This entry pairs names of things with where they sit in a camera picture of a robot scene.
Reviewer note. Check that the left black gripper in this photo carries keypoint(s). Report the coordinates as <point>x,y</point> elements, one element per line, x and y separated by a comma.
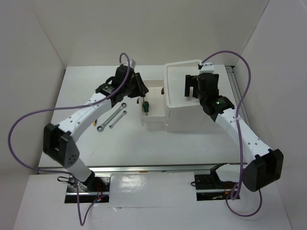
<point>136,78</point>

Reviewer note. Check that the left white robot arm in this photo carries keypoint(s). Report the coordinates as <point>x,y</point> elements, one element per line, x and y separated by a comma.
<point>59,141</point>

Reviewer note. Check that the white bottom drawer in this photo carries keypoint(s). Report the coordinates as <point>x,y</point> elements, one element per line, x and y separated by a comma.
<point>155,126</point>

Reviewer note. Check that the front aluminium rail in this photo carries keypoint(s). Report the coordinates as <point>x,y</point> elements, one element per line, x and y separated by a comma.
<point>152,168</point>

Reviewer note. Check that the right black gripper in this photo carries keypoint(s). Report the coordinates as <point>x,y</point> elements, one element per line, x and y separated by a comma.
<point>190,81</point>

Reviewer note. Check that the white drawer cabinet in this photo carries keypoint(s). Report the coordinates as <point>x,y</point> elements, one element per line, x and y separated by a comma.
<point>184,114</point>

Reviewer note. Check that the green orange stubby screwdriver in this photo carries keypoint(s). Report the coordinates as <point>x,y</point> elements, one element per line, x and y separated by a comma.
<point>146,109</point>

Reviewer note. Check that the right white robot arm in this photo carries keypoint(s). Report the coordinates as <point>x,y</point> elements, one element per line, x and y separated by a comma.
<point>264,164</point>

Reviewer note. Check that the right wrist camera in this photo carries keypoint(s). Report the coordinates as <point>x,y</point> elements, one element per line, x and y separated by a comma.
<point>207,67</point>

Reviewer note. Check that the large silver ratchet wrench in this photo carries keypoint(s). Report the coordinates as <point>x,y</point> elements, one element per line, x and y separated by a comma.
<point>101,127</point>

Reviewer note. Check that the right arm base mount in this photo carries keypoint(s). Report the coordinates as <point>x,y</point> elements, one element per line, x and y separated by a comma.
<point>209,187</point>

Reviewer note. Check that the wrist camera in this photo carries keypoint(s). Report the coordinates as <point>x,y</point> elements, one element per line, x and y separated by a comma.
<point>207,67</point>
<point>130,63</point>

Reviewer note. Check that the small silver ratchet wrench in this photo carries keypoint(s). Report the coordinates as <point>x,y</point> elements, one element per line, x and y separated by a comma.
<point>117,119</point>

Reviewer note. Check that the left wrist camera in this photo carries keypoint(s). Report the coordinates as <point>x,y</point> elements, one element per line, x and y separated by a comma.
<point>130,63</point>

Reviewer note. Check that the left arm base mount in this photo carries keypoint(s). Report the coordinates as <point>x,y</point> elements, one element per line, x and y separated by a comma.
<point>98,190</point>

